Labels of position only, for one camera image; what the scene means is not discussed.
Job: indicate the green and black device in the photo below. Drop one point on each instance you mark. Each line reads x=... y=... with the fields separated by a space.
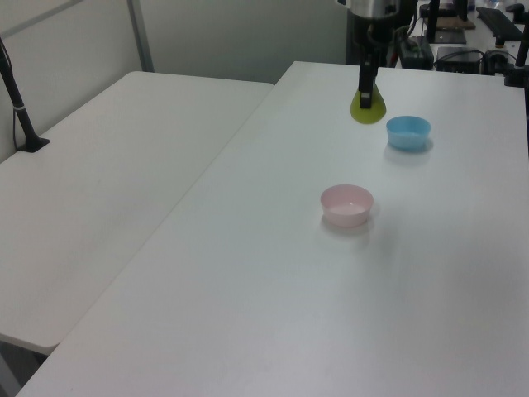
x=418 y=54

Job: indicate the black camera stand pole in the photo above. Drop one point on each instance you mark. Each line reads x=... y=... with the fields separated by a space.
x=18 y=107

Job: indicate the black keyboard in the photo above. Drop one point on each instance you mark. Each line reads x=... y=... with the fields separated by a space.
x=498 y=20

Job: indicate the grey metal partition post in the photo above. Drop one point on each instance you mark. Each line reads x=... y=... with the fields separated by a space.
x=140 y=35

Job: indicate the light blue plastic bowl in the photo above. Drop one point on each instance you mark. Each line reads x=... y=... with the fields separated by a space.
x=408 y=132

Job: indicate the black clamp stand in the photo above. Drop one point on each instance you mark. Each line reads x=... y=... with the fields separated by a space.
x=516 y=68

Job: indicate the pink plastic bowl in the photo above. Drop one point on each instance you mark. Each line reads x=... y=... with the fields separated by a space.
x=346 y=206

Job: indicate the brown wooden board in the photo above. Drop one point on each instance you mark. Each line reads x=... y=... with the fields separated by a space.
x=454 y=22

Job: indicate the white side table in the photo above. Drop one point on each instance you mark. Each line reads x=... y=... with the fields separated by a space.
x=103 y=186

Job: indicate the silver grey gripper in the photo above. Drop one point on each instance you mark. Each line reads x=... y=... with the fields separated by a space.
x=370 y=8

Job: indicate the black electronics box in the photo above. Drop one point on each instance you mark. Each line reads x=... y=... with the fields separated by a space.
x=458 y=58

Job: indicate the black vertical pole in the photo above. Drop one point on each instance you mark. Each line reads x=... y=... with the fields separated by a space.
x=432 y=20

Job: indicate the green pear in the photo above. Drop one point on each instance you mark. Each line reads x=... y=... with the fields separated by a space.
x=368 y=113

